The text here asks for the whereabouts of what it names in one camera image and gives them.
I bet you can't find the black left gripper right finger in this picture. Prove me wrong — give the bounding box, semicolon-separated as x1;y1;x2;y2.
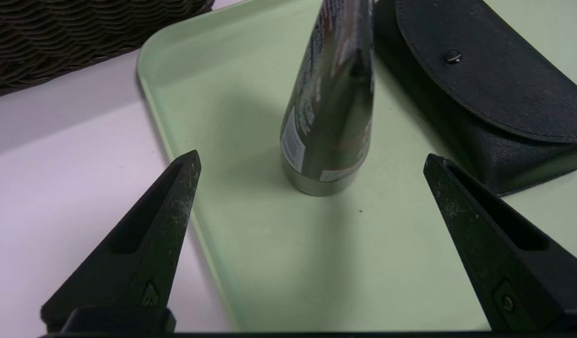
422;154;577;334

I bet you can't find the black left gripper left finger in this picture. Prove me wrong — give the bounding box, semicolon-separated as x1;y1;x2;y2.
40;150;202;334

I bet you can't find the black leather glasses case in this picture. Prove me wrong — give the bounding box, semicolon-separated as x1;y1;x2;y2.
373;0;577;197

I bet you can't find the black face cream tube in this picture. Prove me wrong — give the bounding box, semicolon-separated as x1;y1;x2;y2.
280;0;376;197

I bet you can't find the dark brown wicker basket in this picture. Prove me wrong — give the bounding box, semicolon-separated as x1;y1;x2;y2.
0;0;215;100

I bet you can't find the light green plastic tray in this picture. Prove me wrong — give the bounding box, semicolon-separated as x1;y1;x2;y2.
137;0;577;331

